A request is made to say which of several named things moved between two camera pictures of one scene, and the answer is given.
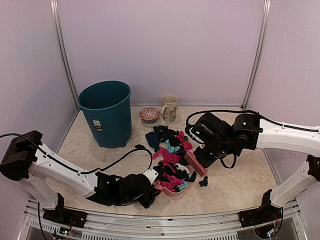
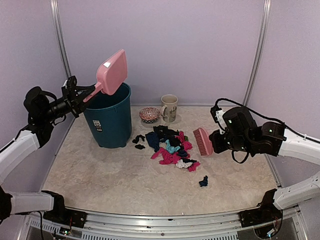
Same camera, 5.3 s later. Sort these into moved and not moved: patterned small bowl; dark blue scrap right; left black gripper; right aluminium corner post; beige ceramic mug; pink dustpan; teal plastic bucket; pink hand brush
Moved: left black gripper; pink dustpan; pink hand brush
Not moved: patterned small bowl; right aluminium corner post; dark blue scrap right; beige ceramic mug; teal plastic bucket
